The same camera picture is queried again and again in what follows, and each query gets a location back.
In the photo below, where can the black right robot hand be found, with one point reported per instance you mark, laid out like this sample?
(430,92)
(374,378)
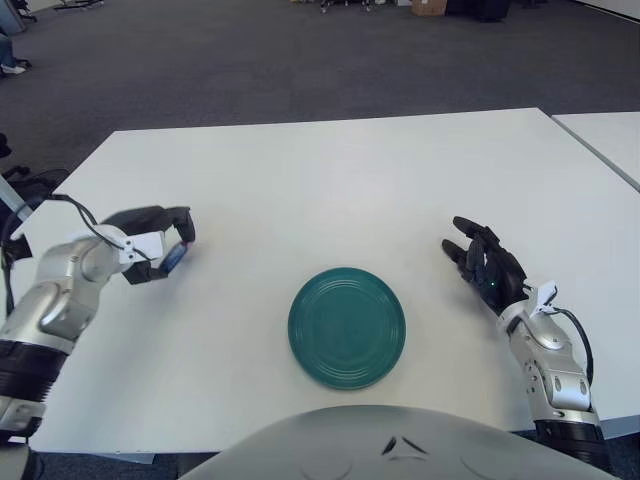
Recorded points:
(495,275)

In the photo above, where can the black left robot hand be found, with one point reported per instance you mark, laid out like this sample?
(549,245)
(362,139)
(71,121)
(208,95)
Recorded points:
(145,217)

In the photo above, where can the blue purple gum pack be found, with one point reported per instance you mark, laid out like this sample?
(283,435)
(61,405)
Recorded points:
(176,256)

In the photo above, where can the green round plate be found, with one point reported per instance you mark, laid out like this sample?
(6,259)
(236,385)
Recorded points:
(345,330)

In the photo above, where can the white slanted table leg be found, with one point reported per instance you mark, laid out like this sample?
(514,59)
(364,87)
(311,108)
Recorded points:
(11,197)

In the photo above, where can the grey table foot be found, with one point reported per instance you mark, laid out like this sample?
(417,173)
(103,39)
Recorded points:
(620,430)

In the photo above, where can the seated person in jeans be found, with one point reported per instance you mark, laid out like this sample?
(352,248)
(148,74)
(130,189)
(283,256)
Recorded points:
(7,55)

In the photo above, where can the black stand base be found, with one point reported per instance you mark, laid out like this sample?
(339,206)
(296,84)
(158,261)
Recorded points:
(80,4)

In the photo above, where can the silver robot torso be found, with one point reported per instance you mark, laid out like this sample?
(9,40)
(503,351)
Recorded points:
(350,445)

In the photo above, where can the grey cabinet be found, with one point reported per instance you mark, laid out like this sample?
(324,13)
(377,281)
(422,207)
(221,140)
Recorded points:
(10,15)

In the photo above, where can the black storage case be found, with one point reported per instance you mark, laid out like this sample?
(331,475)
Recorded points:
(480,9)

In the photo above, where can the brown cardboard box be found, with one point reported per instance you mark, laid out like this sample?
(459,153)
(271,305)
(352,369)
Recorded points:
(428,6)

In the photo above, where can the wheeled metal cart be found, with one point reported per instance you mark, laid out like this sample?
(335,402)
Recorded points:
(350,4)

